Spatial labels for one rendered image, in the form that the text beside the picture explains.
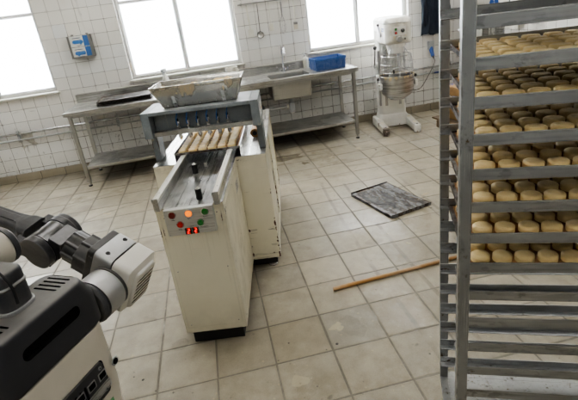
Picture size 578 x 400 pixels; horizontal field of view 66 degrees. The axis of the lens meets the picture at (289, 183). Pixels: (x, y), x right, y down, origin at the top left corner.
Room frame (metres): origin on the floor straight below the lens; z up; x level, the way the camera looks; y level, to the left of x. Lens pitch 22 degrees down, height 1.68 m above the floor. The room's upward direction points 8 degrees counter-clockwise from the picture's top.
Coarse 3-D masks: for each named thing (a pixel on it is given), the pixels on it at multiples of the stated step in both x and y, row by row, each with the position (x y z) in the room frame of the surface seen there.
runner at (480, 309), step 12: (444, 312) 1.41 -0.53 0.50; (480, 312) 1.38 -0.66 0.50; (492, 312) 1.37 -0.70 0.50; (504, 312) 1.36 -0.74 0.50; (516, 312) 1.35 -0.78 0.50; (528, 312) 1.34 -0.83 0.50; (540, 312) 1.34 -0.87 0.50; (552, 312) 1.33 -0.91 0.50; (564, 312) 1.32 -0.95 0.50; (576, 312) 1.31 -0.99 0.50
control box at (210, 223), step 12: (204, 204) 2.00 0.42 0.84; (168, 216) 1.98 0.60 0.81; (180, 216) 1.98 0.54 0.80; (192, 216) 1.98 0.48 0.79; (204, 216) 1.98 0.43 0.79; (168, 228) 1.98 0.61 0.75; (180, 228) 1.98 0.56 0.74; (192, 228) 1.98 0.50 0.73; (204, 228) 1.98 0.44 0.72; (216, 228) 1.98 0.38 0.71
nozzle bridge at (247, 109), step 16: (240, 96) 2.85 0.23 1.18; (256, 96) 2.77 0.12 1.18; (144, 112) 2.76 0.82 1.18; (160, 112) 2.70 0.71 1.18; (176, 112) 2.70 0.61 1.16; (192, 112) 2.78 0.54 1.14; (208, 112) 2.78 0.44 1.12; (224, 112) 2.78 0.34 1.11; (240, 112) 2.78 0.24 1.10; (256, 112) 2.69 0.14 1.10; (144, 128) 2.71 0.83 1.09; (160, 128) 2.79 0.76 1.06; (176, 128) 2.79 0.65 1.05; (192, 128) 2.73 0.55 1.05; (208, 128) 2.73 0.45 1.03; (160, 144) 2.85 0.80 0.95; (160, 160) 2.81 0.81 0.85
